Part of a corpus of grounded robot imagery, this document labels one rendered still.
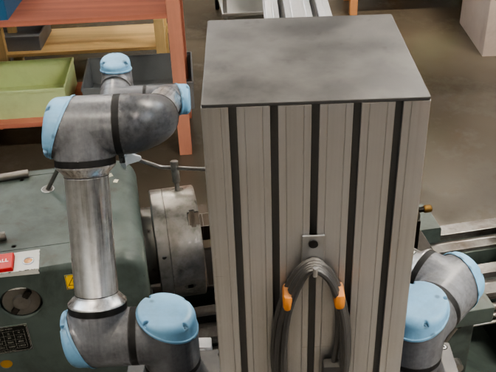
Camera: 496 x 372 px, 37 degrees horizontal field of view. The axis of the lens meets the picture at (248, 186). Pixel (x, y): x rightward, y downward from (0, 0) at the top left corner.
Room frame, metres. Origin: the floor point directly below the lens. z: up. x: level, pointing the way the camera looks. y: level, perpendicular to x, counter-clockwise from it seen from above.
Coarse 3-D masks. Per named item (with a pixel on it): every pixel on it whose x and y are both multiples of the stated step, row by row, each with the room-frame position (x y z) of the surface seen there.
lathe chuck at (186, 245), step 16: (176, 192) 1.74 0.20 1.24; (192, 192) 1.73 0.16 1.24; (176, 208) 1.67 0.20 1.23; (192, 208) 1.67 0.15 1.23; (176, 224) 1.62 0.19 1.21; (176, 240) 1.59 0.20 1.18; (192, 240) 1.60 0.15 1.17; (176, 256) 1.57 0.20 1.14; (192, 256) 1.58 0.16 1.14; (176, 272) 1.56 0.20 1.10; (192, 272) 1.56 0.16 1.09; (176, 288) 1.56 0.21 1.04
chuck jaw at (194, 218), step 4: (192, 212) 1.66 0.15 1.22; (196, 212) 1.66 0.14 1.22; (188, 216) 1.65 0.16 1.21; (192, 216) 1.65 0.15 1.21; (196, 216) 1.65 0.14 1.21; (200, 216) 1.67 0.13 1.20; (204, 216) 1.67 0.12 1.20; (208, 216) 1.67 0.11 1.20; (188, 220) 1.64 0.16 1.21; (192, 220) 1.64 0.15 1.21; (196, 220) 1.64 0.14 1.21; (200, 220) 1.66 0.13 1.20; (204, 220) 1.66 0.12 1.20; (208, 220) 1.66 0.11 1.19; (188, 224) 1.65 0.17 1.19; (192, 224) 1.63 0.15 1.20; (204, 224) 1.65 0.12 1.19; (208, 224) 1.65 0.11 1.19; (204, 228) 1.65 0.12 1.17; (208, 228) 1.65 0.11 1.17; (204, 232) 1.67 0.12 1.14; (208, 232) 1.67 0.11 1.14; (204, 236) 1.68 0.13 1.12; (208, 236) 1.69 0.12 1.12
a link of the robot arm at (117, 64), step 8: (104, 56) 1.73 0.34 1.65; (112, 56) 1.72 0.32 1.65; (120, 56) 1.72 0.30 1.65; (104, 64) 1.69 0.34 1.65; (112, 64) 1.69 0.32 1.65; (120, 64) 1.69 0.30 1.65; (128, 64) 1.70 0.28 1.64; (104, 72) 1.69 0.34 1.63; (112, 72) 1.68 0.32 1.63; (120, 72) 1.68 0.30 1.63; (128, 72) 1.70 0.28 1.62; (128, 80) 1.68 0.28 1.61
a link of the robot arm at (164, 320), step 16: (144, 304) 1.11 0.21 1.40; (160, 304) 1.11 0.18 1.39; (176, 304) 1.11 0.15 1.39; (128, 320) 1.08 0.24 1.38; (144, 320) 1.06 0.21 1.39; (160, 320) 1.06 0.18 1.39; (176, 320) 1.07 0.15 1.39; (192, 320) 1.08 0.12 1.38; (128, 336) 1.05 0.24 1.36; (144, 336) 1.05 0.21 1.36; (160, 336) 1.04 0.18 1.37; (176, 336) 1.04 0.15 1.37; (192, 336) 1.07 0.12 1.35; (144, 352) 1.04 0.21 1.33; (160, 352) 1.04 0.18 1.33; (176, 352) 1.04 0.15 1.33; (192, 352) 1.06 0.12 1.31; (160, 368) 1.04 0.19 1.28; (176, 368) 1.04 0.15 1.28; (192, 368) 1.06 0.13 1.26
